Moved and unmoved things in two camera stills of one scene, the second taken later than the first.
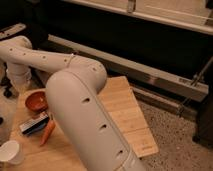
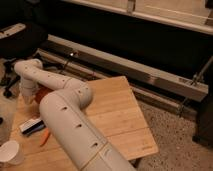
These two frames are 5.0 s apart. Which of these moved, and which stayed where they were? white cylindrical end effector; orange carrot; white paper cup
Moved: white cylindrical end effector
Stayed: orange carrot; white paper cup
